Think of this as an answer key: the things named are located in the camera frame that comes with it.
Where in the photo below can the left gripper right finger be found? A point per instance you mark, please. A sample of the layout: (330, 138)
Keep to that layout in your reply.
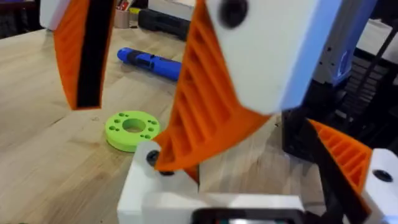
(351, 155)

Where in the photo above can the white box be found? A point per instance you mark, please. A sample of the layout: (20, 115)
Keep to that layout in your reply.
(171, 7)

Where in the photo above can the green disc with holes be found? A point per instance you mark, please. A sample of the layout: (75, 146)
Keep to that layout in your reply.
(132, 130)

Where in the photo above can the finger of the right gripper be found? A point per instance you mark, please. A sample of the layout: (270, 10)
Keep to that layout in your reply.
(217, 93)
(84, 53)

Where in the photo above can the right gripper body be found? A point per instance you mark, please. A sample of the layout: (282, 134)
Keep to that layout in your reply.
(360, 93)

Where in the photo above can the black tool case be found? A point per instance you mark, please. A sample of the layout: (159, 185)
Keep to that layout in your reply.
(163, 23)

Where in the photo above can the beige cup with tools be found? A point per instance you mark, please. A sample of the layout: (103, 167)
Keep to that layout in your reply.
(122, 17)

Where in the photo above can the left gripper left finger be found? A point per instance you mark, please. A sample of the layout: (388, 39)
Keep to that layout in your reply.
(136, 193)

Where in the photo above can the blue electric screwdriver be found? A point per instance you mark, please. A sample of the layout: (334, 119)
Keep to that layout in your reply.
(149, 62)

